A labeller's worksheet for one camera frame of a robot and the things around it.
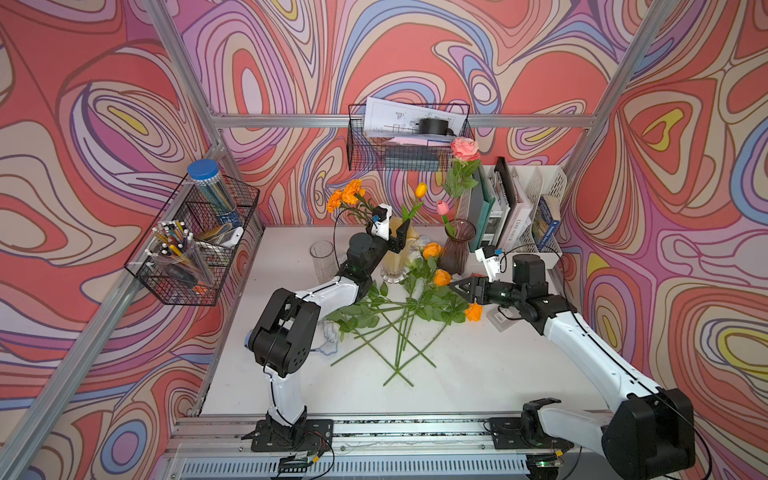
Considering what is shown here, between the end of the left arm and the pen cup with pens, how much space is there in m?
0.35

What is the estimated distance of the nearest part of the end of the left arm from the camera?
690 mm

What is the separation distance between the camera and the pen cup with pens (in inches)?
23.2
